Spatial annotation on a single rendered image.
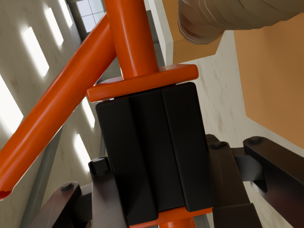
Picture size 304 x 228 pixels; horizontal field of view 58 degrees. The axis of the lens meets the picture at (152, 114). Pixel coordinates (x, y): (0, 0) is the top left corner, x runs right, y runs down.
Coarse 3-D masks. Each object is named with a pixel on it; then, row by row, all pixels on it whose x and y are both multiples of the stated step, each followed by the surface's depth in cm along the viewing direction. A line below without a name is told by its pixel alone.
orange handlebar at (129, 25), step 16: (112, 0) 14; (128, 0) 14; (112, 16) 15; (128, 16) 14; (144, 16) 15; (112, 32) 15; (128, 32) 14; (144, 32) 15; (128, 48) 15; (144, 48) 15; (128, 64) 15; (144, 64) 15; (160, 224) 17; (176, 224) 17; (192, 224) 18
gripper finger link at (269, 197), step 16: (256, 144) 13; (272, 144) 13; (256, 160) 13; (272, 160) 11; (288, 160) 11; (272, 176) 11; (288, 176) 10; (272, 192) 12; (288, 192) 10; (288, 208) 11
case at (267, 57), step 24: (288, 24) 23; (240, 48) 35; (264, 48) 28; (288, 48) 24; (240, 72) 37; (264, 72) 29; (288, 72) 24; (264, 96) 31; (288, 96) 25; (264, 120) 32; (288, 120) 26
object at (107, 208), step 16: (96, 160) 15; (96, 176) 14; (112, 176) 14; (96, 192) 13; (112, 192) 12; (96, 208) 11; (112, 208) 11; (96, 224) 10; (112, 224) 10; (128, 224) 13
